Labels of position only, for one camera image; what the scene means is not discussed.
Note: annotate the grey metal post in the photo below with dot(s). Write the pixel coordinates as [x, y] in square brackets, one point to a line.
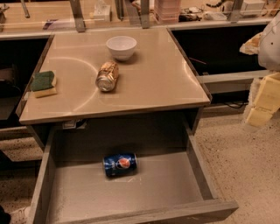
[234, 14]
[77, 15]
[145, 14]

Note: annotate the open grey wooden drawer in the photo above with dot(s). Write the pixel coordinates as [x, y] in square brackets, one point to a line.
[170, 185]

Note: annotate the pink plastic container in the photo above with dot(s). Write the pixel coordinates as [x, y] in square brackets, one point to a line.
[167, 11]

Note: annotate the green yellow sponge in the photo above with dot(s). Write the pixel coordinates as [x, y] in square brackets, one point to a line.
[44, 84]

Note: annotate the white bowl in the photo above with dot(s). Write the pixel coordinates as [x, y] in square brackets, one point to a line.
[121, 47]

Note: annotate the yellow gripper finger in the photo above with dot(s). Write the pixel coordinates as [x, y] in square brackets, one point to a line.
[252, 45]
[263, 100]

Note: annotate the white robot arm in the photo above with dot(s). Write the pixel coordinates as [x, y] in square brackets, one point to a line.
[269, 52]

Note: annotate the white label tag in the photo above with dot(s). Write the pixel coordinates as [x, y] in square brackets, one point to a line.
[73, 124]

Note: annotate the gold soda can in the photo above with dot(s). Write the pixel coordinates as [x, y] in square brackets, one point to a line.
[107, 76]

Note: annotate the blue pepsi can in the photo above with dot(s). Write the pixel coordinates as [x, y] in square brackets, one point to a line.
[119, 164]

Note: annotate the grey cabinet with beige top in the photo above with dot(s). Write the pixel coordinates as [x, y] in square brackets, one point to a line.
[156, 77]

